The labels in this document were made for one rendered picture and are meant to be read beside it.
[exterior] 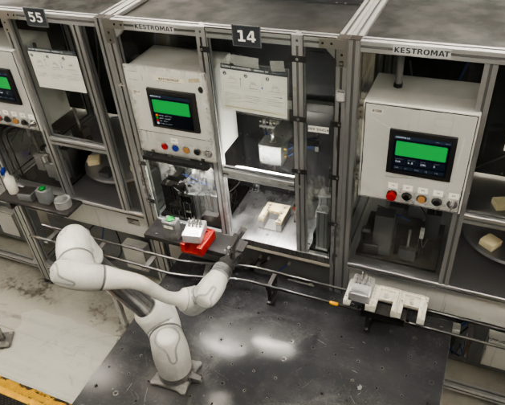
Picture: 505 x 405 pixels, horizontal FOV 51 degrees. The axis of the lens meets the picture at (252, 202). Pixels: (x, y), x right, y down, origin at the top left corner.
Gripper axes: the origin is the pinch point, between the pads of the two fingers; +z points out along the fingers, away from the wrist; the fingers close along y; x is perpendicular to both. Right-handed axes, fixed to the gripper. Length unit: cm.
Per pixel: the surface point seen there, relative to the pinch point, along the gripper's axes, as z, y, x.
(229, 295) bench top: 0.9, -44.4, 12.1
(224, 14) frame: 41, 88, 19
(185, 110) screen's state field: 18, 53, 31
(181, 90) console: 20, 61, 33
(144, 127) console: 20, 39, 57
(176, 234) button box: 8.3, -16.4, 43.1
